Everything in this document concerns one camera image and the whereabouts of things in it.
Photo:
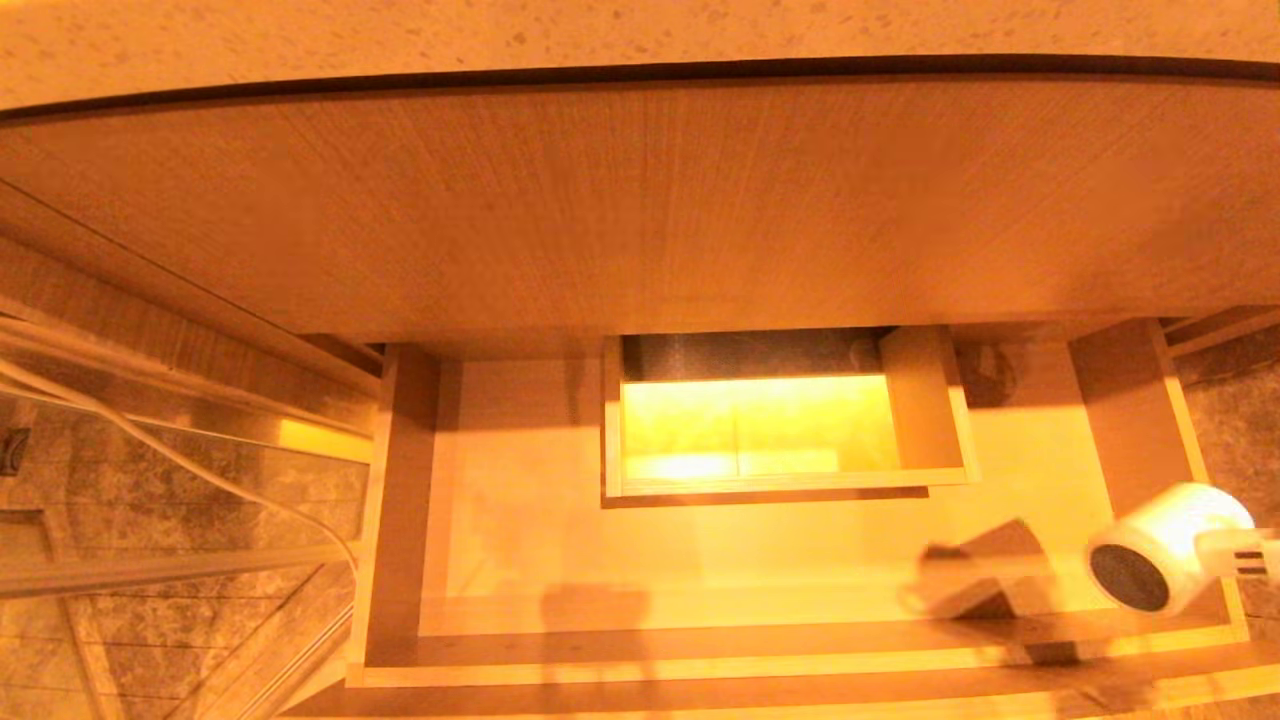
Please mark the glass shower partition metal frame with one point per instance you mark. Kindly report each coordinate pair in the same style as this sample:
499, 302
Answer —
150, 572

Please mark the wooden drawer pipe cutout box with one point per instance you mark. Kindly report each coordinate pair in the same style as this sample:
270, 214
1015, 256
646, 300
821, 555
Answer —
925, 410

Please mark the speckled stone countertop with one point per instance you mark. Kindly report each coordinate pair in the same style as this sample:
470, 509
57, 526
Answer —
600, 30

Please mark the wooden vanity drawer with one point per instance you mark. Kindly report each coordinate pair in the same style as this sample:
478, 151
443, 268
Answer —
700, 560

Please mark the white hair dryer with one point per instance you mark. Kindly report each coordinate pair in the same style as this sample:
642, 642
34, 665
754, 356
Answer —
1170, 530

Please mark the wooden vanity cabinet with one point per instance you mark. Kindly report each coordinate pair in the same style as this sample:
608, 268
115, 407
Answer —
600, 200

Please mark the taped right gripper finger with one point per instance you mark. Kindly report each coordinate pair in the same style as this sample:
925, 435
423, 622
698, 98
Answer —
1245, 544
1262, 572

